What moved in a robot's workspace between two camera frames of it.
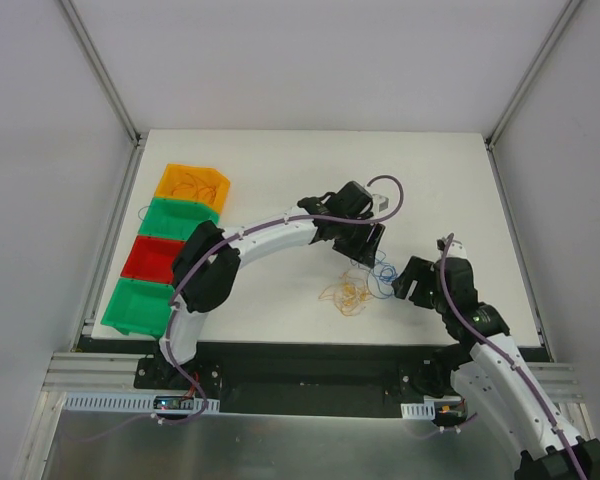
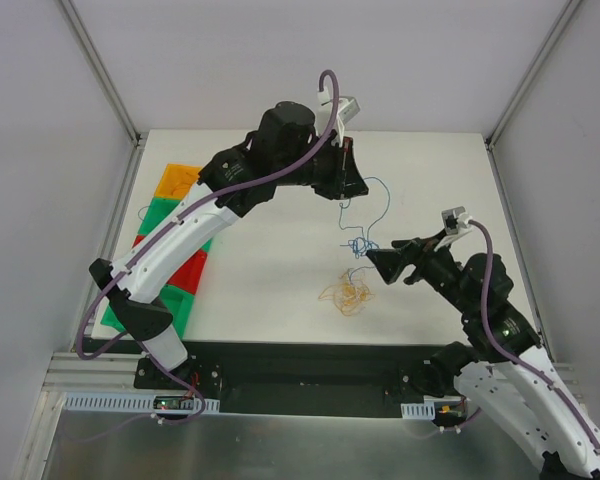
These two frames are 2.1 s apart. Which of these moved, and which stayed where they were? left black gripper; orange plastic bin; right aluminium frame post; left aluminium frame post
Moved: left black gripper
Stayed: left aluminium frame post; right aluminium frame post; orange plastic bin
